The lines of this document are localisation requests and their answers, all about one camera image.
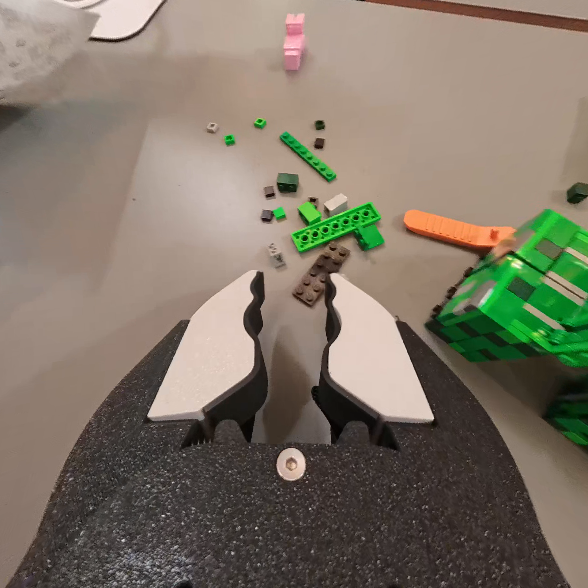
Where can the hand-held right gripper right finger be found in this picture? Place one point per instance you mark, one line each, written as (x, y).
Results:
(372, 363)

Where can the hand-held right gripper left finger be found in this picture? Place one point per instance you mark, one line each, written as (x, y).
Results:
(211, 363)

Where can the grey desk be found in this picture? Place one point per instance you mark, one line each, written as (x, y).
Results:
(138, 229)

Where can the black studded plate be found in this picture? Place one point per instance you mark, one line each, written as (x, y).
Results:
(317, 280)

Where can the grey connector brick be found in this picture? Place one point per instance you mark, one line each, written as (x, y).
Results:
(276, 255)

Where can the green beam with holes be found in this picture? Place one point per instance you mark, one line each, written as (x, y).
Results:
(337, 227)

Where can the green brick block tan studs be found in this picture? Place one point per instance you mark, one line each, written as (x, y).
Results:
(510, 294)

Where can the orange brick separator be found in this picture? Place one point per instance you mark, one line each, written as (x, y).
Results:
(454, 228)

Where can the light grey brick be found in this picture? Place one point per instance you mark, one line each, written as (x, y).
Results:
(335, 204)

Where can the green slope brick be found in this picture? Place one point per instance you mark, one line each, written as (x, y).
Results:
(308, 212)

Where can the small green tile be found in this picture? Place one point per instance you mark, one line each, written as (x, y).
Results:
(279, 212)

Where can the green mosaic brick block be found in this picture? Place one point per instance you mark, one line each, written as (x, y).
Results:
(567, 418)

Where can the long green studded plate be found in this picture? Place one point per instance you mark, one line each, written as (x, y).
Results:
(307, 156)

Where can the pink brick pig figure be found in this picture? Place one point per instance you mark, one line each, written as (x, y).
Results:
(294, 46)

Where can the white rounded board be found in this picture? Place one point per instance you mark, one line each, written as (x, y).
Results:
(124, 18)

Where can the crumpled pale paper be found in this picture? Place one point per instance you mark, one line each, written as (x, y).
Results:
(36, 50)

